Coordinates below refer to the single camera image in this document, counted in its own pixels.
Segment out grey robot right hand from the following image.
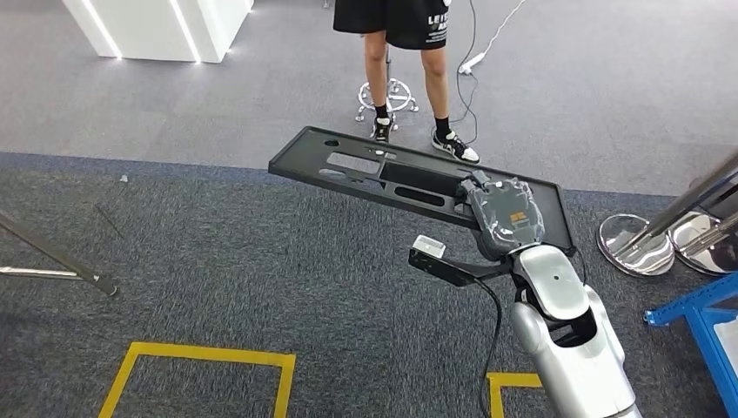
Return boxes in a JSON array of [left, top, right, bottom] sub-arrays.
[[459, 170, 547, 260]]

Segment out black plastic frame part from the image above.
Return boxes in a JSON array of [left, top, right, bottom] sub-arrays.
[[267, 125, 578, 258]]

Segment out blue metal shelf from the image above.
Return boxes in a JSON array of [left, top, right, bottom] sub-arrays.
[[643, 272, 738, 416]]

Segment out chrome stool base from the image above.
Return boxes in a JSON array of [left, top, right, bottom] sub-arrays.
[[352, 43, 420, 132]]

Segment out person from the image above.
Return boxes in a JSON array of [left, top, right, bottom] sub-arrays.
[[332, 0, 481, 165]]

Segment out yellow floor tape square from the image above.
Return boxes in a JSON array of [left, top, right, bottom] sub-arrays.
[[97, 341, 297, 418]]

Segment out grey metal stand leg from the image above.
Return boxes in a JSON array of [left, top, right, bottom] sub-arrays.
[[0, 210, 120, 298]]

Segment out silver metal stand bar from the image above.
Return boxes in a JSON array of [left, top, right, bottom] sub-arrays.
[[0, 266, 88, 283]]

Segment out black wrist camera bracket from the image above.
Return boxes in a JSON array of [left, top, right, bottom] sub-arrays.
[[407, 247, 515, 288]]

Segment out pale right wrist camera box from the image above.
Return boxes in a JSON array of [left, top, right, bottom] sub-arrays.
[[412, 234, 447, 260]]

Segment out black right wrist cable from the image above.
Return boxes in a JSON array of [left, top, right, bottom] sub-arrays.
[[471, 275, 507, 418]]

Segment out white power strip with cable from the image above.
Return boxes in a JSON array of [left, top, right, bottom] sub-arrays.
[[458, 0, 528, 76]]

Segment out thin black floor cable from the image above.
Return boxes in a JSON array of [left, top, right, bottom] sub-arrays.
[[449, 0, 480, 145]]

